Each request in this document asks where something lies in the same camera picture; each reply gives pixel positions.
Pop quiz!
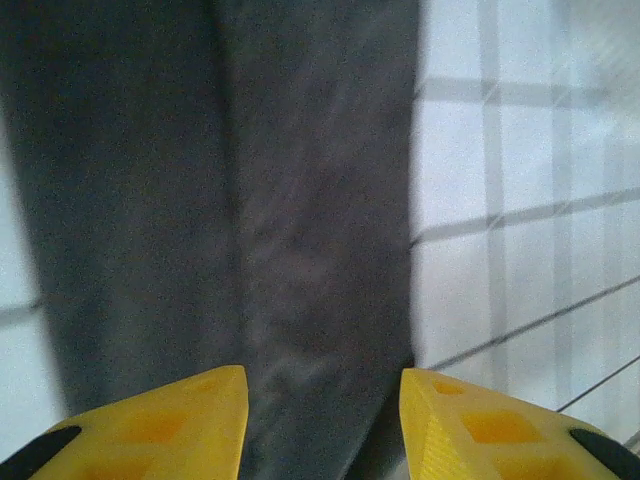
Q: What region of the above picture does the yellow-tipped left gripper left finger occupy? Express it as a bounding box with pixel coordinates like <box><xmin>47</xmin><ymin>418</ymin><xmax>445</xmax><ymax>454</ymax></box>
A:
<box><xmin>0</xmin><ymin>364</ymin><xmax>250</xmax><ymax>480</ymax></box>

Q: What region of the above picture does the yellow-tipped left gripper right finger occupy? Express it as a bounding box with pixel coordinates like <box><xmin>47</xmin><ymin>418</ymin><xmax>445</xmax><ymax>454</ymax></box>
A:
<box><xmin>401</xmin><ymin>368</ymin><xmax>640</xmax><ymax>480</ymax></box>

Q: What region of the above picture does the dark grey t-shirt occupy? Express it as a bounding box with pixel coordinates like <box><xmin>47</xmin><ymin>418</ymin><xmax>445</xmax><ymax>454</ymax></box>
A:
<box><xmin>0</xmin><ymin>0</ymin><xmax>427</xmax><ymax>480</ymax></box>

